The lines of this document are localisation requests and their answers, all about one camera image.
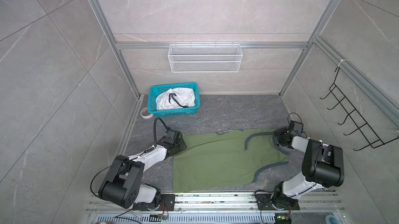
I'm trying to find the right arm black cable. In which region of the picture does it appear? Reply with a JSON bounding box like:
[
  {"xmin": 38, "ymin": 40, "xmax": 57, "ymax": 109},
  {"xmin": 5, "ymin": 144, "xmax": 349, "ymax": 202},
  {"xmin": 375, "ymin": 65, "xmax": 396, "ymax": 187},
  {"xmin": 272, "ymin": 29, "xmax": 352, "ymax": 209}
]
[{"xmin": 286, "ymin": 112, "xmax": 308, "ymax": 137}]

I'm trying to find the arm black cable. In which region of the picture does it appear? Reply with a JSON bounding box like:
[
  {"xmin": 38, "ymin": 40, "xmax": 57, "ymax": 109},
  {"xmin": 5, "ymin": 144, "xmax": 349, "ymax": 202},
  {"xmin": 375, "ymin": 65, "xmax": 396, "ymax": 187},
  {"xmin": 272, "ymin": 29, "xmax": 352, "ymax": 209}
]
[
  {"xmin": 286, "ymin": 112, "xmax": 308, "ymax": 137},
  {"xmin": 90, "ymin": 117, "xmax": 170, "ymax": 198}
]

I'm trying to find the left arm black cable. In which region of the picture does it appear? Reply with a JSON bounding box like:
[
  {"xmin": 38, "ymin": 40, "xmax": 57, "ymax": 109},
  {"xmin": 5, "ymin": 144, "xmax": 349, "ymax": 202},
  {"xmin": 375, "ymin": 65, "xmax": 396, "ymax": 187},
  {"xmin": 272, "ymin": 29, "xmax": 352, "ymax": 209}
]
[{"xmin": 90, "ymin": 117, "xmax": 170, "ymax": 198}]

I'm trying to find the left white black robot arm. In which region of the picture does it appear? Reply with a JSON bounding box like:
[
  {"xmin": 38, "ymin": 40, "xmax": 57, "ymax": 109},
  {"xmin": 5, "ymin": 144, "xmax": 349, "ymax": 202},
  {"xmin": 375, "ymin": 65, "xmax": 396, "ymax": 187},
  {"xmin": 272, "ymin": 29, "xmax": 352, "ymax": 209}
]
[{"xmin": 97, "ymin": 129, "xmax": 187, "ymax": 210}]

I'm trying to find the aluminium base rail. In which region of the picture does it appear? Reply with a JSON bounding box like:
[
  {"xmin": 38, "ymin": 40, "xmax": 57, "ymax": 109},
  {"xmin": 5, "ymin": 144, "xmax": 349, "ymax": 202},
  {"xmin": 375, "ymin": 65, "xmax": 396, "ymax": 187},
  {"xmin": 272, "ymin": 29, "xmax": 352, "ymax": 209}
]
[{"xmin": 82, "ymin": 191, "xmax": 351, "ymax": 224}]

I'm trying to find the green tank top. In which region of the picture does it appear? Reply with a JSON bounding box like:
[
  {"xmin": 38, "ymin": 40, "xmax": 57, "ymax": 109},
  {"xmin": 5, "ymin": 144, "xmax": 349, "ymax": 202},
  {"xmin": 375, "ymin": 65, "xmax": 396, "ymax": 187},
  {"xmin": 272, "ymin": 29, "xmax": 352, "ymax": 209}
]
[{"xmin": 172, "ymin": 129, "xmax": 289, "ymax": 193}]

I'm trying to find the blue tape roll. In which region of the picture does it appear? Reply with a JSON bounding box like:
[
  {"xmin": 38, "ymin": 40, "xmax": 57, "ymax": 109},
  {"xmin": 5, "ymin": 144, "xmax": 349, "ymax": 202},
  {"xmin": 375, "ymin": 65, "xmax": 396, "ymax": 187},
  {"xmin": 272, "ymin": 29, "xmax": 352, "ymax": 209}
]
[{"xmin": 325, "ymin": 215, "xmax": 342, "ymax": 224}]

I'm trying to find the black wire hook rack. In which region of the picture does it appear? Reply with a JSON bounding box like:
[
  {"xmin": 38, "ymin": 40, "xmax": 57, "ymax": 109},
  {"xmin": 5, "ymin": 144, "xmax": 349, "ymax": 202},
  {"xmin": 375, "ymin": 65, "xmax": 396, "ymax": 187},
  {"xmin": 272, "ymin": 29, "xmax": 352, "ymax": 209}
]
[{"xmin": 320, "ymin": 67, "xmax": 399, "ymax": 151}]

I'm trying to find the white tank top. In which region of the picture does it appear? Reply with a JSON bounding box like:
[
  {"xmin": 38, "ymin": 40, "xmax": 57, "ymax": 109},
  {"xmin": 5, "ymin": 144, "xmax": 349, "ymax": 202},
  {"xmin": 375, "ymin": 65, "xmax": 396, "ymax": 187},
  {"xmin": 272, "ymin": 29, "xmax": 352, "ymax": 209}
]
[{"xmin": 155, "ymin": 88, "xmax": 196, "ymax": 111}]

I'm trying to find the teal plastic basket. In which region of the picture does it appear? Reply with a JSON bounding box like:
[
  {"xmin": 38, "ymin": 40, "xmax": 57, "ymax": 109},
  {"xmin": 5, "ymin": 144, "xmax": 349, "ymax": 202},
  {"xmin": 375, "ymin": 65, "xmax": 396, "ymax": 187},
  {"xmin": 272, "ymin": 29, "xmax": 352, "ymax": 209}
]
[{"xmin": 148, "ymin": 82, "xmax": 201, "ymax": 118}]

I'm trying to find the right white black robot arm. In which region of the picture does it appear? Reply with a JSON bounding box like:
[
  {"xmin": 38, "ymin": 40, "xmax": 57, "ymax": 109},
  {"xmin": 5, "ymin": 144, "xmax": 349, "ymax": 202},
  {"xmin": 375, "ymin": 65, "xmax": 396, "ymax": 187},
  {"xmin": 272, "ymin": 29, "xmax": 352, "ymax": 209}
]
[{"xmin": 251, "ymin": 120, "xmax": 345, "ymax": 211}]

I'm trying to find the white wire mesh shelf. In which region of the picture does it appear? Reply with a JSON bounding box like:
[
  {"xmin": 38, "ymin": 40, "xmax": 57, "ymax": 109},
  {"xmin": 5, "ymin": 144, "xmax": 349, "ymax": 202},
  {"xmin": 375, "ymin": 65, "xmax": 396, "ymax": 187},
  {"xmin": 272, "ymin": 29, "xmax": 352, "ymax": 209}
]
[{"xmin": 168, "ymin": 44, "xmax": 243, "ymax": 73}]

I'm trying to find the roll of tape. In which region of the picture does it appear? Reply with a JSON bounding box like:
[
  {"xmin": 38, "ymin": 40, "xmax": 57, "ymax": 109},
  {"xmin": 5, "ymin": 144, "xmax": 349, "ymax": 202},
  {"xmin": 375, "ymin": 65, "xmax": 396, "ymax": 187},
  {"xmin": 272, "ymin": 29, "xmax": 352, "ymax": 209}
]
[{"xmin": 140, "ymin": 107, "xmax": 153, "ymax": 119}]

